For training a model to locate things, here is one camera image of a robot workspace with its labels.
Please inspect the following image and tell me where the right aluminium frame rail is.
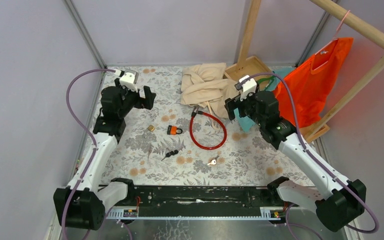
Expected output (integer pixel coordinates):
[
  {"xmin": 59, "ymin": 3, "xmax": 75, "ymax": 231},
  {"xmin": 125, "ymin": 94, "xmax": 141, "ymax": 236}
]
[{"xmin": 295, "ymin": 11, "xmax": 330, "ymax": 67}]

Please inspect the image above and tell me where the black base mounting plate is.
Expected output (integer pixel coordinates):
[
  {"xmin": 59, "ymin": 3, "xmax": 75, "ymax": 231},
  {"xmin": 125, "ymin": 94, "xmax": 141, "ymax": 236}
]
[{"xmin": 112, "ymin": 185, "xmax": 290, "ymax": 220}]

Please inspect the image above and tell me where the pink clothes hanger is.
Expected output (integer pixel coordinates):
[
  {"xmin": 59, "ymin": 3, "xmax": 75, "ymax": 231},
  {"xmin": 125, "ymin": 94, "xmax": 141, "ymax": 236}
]
[{"xmin": 315, "ymin": 10, "xmax": 351, "ymax": 55}]

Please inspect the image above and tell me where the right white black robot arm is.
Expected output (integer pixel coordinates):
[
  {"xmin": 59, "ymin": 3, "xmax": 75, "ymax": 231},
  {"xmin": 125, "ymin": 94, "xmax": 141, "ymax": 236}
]
[{"xmin": 225, "ymin": 91, "xmax": 367, "ymax": 232}]

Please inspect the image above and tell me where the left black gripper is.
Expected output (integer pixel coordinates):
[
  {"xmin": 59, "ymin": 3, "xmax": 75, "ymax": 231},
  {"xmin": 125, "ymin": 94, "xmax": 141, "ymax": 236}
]
[{"xmin": 114, "ymin": 78, "xmax": 156, "ymax": 119}]

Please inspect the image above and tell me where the beige crumpled cloth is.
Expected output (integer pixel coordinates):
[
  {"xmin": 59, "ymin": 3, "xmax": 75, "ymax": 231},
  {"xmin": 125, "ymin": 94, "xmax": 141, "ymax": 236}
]
[{"xmin": 180, "ymin": 62, "xmax": 239, "ymax": 119}]

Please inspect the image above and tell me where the red cable lock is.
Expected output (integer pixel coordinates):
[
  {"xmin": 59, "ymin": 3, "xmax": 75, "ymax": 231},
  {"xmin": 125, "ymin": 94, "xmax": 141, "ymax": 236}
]
[{"xmin": 188, "ymin": 106, "xmax": 228, "ymax": 151}]

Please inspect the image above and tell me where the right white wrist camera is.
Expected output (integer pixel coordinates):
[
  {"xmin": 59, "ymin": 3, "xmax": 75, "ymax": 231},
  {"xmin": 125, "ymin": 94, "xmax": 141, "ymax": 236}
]
[{"xmin": 234, "ymin": 75, "xmax": 258, "ymax": 101}]

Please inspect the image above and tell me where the floral patterned mat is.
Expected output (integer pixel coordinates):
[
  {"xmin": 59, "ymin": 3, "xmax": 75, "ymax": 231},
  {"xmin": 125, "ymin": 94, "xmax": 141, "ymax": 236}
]
[{"xmin": 100, "ymin": 66, "xmax": 313, "ymax": 187}]

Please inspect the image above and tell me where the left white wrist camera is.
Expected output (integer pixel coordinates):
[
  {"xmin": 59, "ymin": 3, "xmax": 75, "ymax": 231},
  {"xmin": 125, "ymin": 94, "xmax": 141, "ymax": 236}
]
[{"xmin": 114, "ymin": 69, "xmax": 139, "ymax": 93}]

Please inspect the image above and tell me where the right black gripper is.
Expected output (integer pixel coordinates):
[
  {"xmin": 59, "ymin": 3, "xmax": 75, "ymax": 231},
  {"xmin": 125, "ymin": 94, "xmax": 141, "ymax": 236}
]
[{"xmin": 224, "ymin": 88, "xmax": 265, "ymax": 127}]

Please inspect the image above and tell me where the green clothes hanger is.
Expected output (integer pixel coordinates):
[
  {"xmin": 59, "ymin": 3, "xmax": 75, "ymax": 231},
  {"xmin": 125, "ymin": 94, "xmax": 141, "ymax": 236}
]
[{"xmin": 256, "ymin": 76, "xmax": 276, "ymax": 92}]

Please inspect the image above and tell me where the silver key pair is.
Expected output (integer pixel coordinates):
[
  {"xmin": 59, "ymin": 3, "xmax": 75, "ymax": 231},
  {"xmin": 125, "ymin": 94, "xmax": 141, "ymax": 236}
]
[{"xmin": 207, "ymin": 155, "xmax": 220, "ymax": 166}]

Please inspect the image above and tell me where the teal t-shirt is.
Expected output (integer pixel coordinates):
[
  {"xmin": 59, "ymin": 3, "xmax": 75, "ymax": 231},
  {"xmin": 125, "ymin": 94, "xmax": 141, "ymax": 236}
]
[{"xmin": 234, "ymin": 66, "xmax": 295, "ymax": 133}]

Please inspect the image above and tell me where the orange t-shirt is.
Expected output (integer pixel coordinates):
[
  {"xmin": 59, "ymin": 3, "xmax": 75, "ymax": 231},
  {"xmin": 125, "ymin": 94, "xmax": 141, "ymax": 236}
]
[{"xmin": 284, "ymin": 37, "xmax": 354, "ymax": 128}]

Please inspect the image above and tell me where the small black key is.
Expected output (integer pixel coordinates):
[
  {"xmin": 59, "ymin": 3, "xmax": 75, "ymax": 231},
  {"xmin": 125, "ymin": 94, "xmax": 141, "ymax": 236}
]
[{"xmin": 161, "ymin": 149, "xmax": 179, "ymax": 161}]

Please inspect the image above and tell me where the wooden clothes rack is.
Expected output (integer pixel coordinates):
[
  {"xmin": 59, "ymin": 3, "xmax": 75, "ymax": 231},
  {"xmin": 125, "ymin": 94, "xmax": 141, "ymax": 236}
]
[{"xmin": 224, "ymin": 0, "xmax": 384, "ymax": 142}]

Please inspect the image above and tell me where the aluminium frame rail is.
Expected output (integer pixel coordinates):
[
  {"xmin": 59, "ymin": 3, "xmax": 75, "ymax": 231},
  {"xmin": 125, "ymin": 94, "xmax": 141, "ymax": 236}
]
[
  {"xmin": 295, "ymin": 11, "xmax": 330, "ymax": 67},
  {"xmin": 62, "ymin": 0, "xmax": 107, "ymax": 68}
]

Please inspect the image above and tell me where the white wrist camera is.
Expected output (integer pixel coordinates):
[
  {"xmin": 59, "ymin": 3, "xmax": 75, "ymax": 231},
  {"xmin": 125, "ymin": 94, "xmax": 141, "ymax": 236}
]
[
  {"xmin": 114, "ymin": 69, "xmax": 139, "ymax": 93},
  {"xmin": 234, "ymin": 75, "xmax": 258, "ymax": 101}
]

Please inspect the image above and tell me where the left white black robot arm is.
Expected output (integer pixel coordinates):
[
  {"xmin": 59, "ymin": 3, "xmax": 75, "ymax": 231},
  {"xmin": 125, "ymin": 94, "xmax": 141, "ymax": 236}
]
[{"xmin": 53, "ymin": 86, "xmax": 156, "ymax": 230}]

